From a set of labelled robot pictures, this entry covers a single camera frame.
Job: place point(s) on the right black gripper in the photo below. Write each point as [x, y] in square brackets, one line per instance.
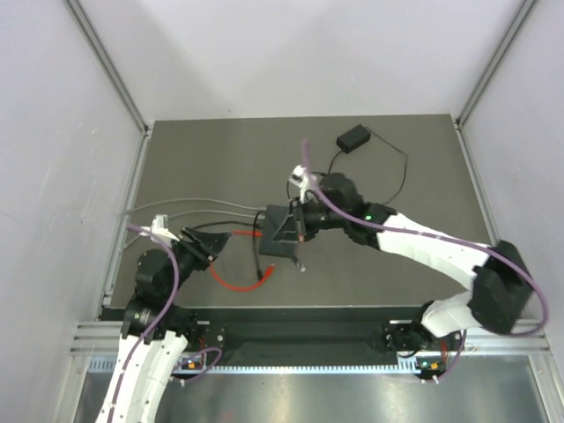
[289, 231]

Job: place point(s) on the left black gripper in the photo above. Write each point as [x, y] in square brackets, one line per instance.
[205, 245]

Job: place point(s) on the black network switch box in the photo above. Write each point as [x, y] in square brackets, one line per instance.
[279, 235]

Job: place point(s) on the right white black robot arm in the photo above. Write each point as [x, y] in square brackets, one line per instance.
[494, 278]

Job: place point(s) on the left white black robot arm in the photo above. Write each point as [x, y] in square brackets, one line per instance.
[154, 331]

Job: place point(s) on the black power adapter brick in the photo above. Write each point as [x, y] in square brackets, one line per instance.
[353, 139]

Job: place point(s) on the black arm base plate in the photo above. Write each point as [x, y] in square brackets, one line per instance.
[384, 329]

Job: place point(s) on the aluminium frame rail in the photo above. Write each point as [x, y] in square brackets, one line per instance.
[103, 337]

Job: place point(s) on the grey slotted cable duct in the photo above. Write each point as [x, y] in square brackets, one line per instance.
[399, 366]

